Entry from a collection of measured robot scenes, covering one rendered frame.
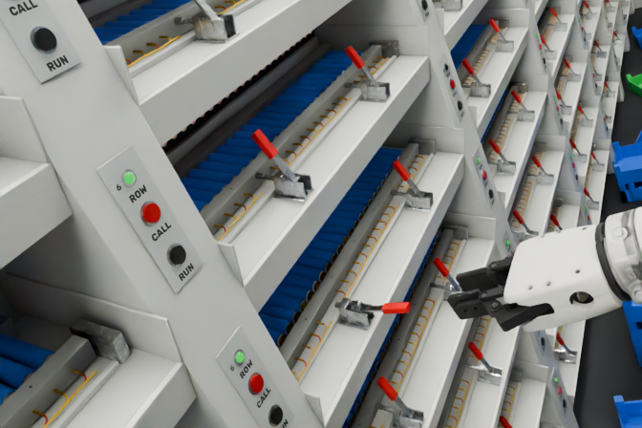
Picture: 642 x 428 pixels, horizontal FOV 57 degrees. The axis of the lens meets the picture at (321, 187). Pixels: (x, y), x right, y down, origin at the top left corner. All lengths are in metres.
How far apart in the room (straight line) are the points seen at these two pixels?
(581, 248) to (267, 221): 0.32
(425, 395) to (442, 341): 0.11
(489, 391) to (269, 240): 0.67
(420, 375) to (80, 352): 0.56
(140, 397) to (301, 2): 0.47
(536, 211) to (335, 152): 0.93
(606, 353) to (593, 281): 1.34
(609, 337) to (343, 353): 1.31
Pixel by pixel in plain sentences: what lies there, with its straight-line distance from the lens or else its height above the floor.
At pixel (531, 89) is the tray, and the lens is 1.80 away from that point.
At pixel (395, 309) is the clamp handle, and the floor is 0.92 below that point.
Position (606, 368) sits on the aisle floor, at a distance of 1.88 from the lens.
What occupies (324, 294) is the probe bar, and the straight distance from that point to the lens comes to 0.79.
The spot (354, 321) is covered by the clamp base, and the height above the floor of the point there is 0.90.
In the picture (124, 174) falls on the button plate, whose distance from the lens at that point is 0.49.
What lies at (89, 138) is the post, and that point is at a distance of 0.48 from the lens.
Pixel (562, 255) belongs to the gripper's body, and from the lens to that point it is 0.62.
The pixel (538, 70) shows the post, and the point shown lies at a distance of 1.78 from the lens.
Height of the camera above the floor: 1.34
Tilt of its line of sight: 22 degrees down
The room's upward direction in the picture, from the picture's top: 25 degrees counter-clockwise
